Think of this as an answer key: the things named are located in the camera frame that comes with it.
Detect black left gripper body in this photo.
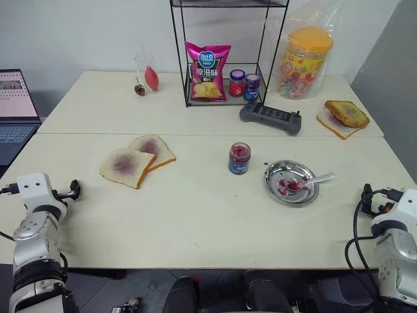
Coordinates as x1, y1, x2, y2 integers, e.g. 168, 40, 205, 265
51, 190, 72, 206

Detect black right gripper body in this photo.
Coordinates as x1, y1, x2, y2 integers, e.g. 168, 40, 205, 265
360, 195, 394, 220

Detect white bread slice with jam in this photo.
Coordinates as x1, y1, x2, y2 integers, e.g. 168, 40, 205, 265
128, 134, 177, 174
99, 148, 156, 190

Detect metal spoon with jam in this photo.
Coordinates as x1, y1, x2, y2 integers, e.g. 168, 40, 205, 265
285, 172, 336, 192

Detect white bread slice with crust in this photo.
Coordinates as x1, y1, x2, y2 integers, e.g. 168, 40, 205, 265
316, 109, 366, 141

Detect toasted bread slice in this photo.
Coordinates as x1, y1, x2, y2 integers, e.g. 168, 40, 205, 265
324, 100, 371, 128

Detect open glass jam jar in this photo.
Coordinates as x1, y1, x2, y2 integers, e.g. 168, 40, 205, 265
227, 142, 252, 175

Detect blue jam jar with lid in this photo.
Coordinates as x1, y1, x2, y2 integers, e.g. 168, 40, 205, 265
243, 74, 261, 100

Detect red jam jar with lid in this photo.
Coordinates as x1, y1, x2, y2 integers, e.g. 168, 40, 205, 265
229, 68, 246, 97

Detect round metal plate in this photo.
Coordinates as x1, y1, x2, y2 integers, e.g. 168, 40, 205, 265
264, 160, 320, 207

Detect open laptop computer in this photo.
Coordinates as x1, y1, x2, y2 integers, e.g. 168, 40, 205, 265
0, 68, 42, 166

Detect grey handheld remote controller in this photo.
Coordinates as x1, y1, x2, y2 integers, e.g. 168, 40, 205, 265
239, 101, 302, 137

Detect dark rounded shape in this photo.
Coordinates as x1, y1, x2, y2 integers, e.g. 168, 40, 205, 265
162, 276, 205, 313
243, 269, 289, 313

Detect clear plastic cup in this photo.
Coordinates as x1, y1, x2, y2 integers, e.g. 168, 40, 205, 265
134, 53, 160, 96

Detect candy jar with orange lid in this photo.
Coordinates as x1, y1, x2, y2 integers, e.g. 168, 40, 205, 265
277, 26, 335, 99

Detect pink potato chips bag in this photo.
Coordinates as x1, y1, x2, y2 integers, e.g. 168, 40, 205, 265
184, 41, 233, 103

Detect candy jar in bag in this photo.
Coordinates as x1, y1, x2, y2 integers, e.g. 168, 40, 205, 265
275, 0, 343, 100

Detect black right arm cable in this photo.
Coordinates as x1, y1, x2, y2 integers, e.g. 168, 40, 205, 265
345, 187, 397, 298

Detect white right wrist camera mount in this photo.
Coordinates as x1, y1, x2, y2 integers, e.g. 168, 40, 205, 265
371, 188, 417, 231

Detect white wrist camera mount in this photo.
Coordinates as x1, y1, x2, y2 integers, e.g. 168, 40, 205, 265
16, 172, 68, 211
371, 188, 417, 231

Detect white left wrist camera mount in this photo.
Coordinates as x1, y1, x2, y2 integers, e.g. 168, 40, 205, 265
16, 172, 68, 211

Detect black wire rack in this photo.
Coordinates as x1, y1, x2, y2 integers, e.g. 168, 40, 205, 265
169, 0, 290, 108

